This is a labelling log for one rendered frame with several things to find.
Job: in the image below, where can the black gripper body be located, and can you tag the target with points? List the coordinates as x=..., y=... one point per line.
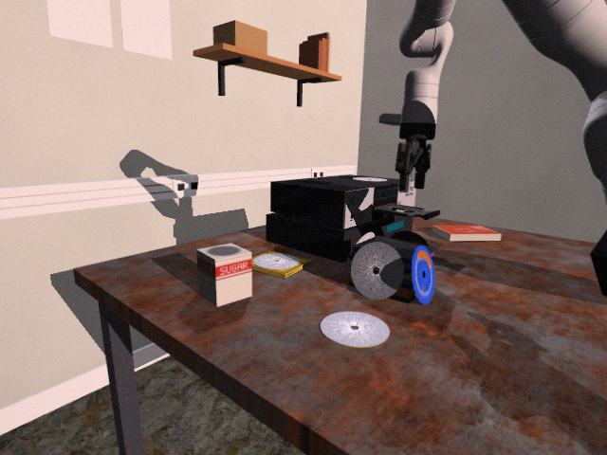
x=414, y=132

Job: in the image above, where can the blue cd with orange mark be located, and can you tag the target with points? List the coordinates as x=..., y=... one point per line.
x=423, y=287

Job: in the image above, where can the red paperback book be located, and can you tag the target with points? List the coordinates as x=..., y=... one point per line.
x=466, y=233

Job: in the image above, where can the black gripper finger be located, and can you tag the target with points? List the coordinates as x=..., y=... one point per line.
x=419, y=180
x=404, y=169

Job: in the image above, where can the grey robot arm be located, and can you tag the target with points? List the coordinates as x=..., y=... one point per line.
x=572, y=33

